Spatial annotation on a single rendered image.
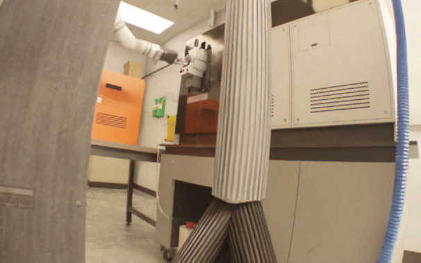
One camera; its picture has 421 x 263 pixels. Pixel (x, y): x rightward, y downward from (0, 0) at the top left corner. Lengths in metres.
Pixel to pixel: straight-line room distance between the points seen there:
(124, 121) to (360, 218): 1.31
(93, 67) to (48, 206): 0.27
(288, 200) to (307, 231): 0.13
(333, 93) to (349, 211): 0.41
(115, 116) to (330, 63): 1.18
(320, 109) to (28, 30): 0.88
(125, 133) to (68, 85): 1.07
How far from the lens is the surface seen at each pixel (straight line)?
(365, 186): 0.76
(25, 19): 0.54
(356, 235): 0.78
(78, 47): 0.50
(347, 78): 0.90
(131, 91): 1.56
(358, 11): 1.00
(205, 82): 1.38
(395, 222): 0.69
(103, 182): 4.37
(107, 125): 1.48
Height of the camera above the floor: 0.66
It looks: 8 degrees up
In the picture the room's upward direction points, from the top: 5 degrees clockwise
